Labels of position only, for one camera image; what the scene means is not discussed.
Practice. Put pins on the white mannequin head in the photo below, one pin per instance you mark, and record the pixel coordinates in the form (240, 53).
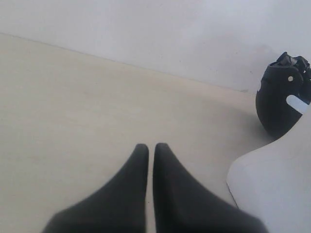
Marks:
(273, 182)

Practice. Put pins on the black helmet with tinted visor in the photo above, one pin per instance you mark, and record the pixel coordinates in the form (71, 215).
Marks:
(284, 94)

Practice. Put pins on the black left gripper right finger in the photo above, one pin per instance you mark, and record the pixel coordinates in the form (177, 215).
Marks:
(183, 205)

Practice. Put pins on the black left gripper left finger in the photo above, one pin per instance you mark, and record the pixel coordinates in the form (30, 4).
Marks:
(117, 207)

